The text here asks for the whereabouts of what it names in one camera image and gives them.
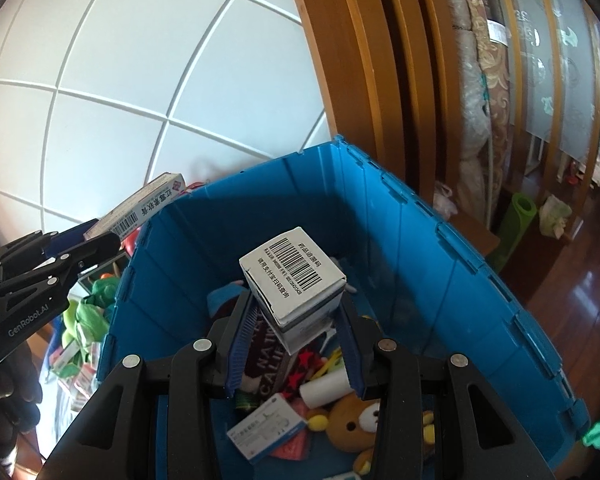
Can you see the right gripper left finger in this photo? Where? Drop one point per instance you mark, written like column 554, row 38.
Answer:
column 239, row 333

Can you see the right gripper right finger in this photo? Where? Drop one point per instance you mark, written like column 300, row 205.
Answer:
column 348, row 327

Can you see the white cardboard tube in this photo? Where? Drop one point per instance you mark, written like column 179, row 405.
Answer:
column 326, row 389

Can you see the small white medicine box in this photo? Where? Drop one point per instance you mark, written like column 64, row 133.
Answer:
column 297, row 286

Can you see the blue white paracetamol box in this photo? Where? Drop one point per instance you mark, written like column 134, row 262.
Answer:
column 267, row 428

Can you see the pink white long medicine box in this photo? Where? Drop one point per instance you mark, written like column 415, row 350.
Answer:
column 138, row 208

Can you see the person left hand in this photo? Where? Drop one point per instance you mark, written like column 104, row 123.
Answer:
column 19, row 376

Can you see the yellow giraffe toy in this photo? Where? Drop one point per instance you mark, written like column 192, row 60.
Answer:
column 332, row 363

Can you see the green plush frog toy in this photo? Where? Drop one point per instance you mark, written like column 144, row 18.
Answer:
column 87, row 321

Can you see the blue plastic crate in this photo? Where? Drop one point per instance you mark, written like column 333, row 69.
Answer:
column 425, row 285

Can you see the brown teddy bear plush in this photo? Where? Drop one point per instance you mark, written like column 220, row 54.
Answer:
column 351, row 427

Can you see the green yoga mat roll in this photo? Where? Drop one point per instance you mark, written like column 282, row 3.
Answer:
column 519, row 215

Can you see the rolled carpet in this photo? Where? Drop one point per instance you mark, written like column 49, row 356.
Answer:
column 481, row 39

